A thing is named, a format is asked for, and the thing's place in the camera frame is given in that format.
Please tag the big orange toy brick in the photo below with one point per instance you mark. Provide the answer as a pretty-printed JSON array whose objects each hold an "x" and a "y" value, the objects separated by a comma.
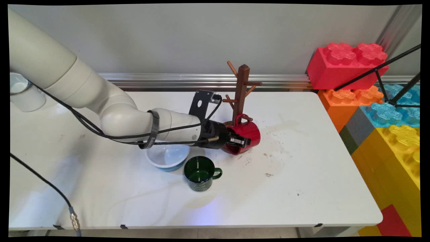
[{"x": 339, "y": 107}]

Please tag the red enamel mug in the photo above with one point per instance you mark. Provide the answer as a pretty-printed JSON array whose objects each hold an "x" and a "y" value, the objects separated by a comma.
[{"x": 253, "y": 134}]

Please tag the big grey toy brick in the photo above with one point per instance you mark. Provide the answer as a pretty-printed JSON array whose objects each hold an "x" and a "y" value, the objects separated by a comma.
[{"x": 360, "y": 125}]

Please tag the black metal camera bracket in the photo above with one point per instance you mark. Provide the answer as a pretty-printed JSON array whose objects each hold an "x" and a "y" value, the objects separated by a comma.
[{"x": 198, "y": 104}]

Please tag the white enamel mug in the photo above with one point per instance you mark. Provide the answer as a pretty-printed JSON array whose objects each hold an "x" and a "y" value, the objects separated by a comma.
[{"x": 23, "y": 101}]

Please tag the black tripod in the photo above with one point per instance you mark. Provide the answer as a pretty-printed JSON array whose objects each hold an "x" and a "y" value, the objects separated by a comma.
[{"x": 369, "y": 73}]

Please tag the brown wooden mug tree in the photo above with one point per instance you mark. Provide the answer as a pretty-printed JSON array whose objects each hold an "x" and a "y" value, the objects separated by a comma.
[{"x": 242, "y": 87}]

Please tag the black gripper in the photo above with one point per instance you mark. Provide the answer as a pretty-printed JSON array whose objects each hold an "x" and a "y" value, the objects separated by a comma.
[{"x": 216, "y": 134}]

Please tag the small red toy brick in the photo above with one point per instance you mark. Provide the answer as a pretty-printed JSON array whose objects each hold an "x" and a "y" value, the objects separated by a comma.
[{"x": 393, "y": 223}]

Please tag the dark green glass mug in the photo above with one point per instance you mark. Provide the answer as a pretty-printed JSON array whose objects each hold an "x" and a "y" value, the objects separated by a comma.
[{"x": 201, "y": 183}]

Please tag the big dark green toy brick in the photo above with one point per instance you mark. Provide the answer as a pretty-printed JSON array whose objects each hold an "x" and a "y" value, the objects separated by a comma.
[{"x": 349, "y": 141}]

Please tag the aluminium upright post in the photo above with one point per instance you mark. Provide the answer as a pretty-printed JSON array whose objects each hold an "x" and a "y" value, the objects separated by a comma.
[{"x": 399, "y": 27}]

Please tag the big yellow toy brick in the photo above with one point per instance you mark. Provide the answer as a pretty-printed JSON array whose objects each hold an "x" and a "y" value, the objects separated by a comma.
[{"x": 389, "y": 168}]

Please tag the aluminium rail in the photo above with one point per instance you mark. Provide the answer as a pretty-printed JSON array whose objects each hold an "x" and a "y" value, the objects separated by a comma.
[{"x": 201, "y": 80}]

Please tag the big red toy brick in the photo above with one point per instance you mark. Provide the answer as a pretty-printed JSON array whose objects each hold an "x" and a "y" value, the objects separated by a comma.
[{"x": 339, "y": 69}]

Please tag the big blue toy brick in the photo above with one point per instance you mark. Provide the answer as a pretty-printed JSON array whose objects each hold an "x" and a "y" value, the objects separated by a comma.
[{"x": 386, "y": 114}]

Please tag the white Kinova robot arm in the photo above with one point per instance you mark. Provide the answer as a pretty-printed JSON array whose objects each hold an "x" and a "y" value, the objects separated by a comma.
[{"x": 67, "y": 77}]

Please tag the white bowl with blue base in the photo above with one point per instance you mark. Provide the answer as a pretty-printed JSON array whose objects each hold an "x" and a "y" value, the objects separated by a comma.
[{"x": 168, "y": 158}]

